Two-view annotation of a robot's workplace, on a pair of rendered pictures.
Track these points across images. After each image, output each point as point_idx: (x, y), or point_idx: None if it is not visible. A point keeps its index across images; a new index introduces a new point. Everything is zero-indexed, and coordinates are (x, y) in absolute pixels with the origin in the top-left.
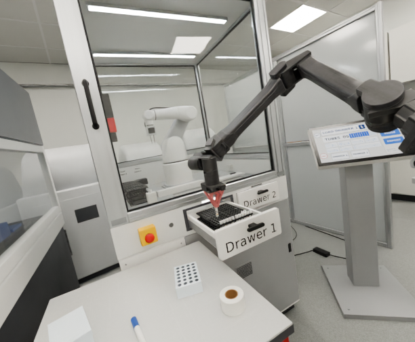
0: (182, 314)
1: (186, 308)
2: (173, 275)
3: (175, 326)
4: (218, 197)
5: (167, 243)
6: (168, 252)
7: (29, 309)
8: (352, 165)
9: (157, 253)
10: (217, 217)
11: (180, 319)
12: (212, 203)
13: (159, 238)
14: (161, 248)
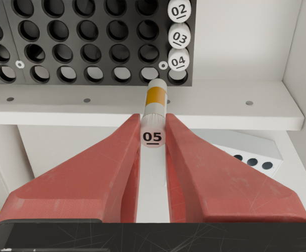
0: (294, 190)
1: (287, 181)
2: (158, 169)
3: None
4: (131, 148)
5: None
6: (11, 140)
7: None
8: None
9: (17, 173)
10: (51, 16)
11: (302, 196)
12: (139, 174)
13: None
14: (7, 172)
